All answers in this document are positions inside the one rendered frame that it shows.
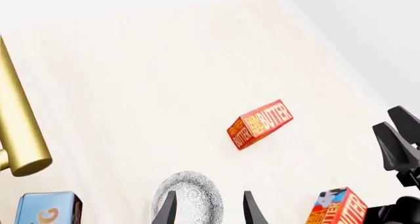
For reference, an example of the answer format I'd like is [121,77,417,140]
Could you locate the red butter box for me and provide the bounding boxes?
[226,99,294,152]
[304,186,369,224]

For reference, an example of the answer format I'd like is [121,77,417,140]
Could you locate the blue printed food box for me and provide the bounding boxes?
[12,190,84,224]

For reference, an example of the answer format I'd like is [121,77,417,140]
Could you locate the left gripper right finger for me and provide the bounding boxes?
[243,190,270,224]

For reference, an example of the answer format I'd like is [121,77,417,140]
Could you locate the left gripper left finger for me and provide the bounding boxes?
[153,190,179,224]

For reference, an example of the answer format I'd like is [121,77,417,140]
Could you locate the brass drawer handle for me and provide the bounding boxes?
[0,35,53,178]

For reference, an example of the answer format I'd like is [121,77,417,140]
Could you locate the patterned black and white bowl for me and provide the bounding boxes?
[150,170,225,224]

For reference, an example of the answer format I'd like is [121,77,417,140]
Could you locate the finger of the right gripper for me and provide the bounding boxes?
[387,105,420,146]
[371,122,420,172]

